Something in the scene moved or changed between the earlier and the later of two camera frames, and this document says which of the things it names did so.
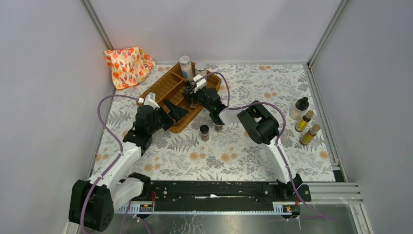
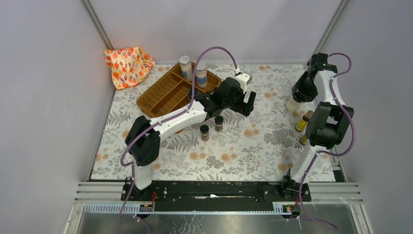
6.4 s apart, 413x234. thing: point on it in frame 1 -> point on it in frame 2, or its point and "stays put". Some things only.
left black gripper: [177, 112] -> [239, 92]
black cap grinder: [297, 110] -> [294, 104]
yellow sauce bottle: [302, 124] stays put
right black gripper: [188, 95] -> [309, 95]
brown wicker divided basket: [170, 87] stays put
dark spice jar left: [204, 129] stays put
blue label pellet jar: [200, 68] stays put
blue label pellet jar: [186, 68] stays put
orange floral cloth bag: [129, 66] stays put
